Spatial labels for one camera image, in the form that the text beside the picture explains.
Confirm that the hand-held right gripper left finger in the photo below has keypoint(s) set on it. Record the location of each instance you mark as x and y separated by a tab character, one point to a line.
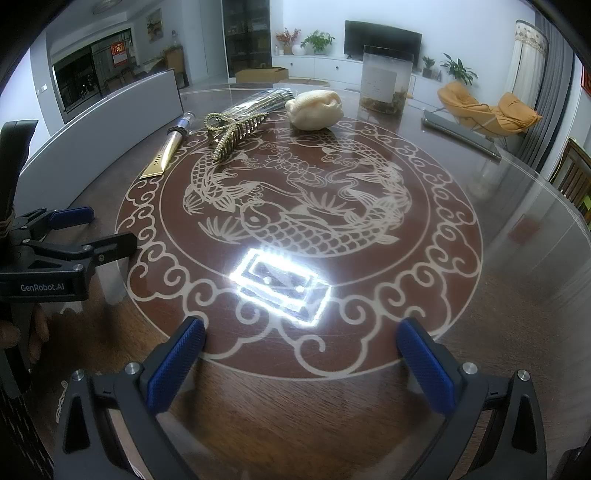
178	364

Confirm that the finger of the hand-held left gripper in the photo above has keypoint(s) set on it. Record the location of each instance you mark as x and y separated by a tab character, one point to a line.
71	217
115	244

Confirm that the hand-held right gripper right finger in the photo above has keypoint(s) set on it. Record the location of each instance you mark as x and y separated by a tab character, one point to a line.
427	369

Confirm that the cotton swab packet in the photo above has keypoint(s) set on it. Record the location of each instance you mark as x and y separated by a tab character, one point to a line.
263	101

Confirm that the cream knit glove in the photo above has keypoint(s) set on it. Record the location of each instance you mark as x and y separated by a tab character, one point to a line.
314	110

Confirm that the brown fish-patterned desktop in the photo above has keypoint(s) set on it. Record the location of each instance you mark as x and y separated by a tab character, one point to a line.
508	323

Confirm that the person's left hand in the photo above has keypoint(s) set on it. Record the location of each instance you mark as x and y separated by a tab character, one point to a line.
39	332

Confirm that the gold cosmetic tube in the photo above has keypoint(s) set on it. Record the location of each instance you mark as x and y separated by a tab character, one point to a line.
161	154

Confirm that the dark glass balcony door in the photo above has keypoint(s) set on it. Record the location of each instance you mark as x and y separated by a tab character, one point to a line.
78	83

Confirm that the gold rhinestone hair clip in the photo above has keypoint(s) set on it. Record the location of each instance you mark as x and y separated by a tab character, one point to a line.
231	134

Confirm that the red window poster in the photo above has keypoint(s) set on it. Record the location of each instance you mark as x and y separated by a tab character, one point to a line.
120	54

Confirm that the framed landscape painting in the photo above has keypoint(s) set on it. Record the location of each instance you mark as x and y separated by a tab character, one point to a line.
155	25

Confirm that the round ceiling lamp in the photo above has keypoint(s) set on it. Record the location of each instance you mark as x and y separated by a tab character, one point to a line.
105	6

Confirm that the brown cardboard box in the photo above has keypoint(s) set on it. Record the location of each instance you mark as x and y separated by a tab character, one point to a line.
261	74

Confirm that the slatted wooden chair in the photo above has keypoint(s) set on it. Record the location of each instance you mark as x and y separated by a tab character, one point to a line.
572	175

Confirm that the dark glass display cabinet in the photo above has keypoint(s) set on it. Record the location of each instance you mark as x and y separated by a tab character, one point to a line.
247	37

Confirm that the red flowers in vase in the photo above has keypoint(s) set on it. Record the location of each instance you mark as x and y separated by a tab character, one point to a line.
286	39

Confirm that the round white vase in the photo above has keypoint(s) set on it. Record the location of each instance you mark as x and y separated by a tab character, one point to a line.
298	50

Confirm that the white television cabinet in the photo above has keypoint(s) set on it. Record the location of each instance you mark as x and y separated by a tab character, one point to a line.
332	67

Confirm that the large leafy potted plant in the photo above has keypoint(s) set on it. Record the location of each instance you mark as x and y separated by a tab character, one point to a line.
318	42

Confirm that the clear labelled jar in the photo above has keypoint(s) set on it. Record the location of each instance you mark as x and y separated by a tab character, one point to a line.
383	78

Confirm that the grey curtain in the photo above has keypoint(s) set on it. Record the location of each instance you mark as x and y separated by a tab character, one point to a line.
556	101

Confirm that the spreading green potted plant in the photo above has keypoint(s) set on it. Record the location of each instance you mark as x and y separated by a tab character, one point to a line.
459	69

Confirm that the small potted plant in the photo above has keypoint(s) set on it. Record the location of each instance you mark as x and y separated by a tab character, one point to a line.
428	64

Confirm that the cream curtain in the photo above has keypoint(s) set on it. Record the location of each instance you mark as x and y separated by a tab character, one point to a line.
524	60

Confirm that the black television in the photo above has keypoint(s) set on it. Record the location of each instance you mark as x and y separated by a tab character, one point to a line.
383	41

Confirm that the red wall hanging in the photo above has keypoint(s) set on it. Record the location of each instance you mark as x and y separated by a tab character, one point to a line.
587	81

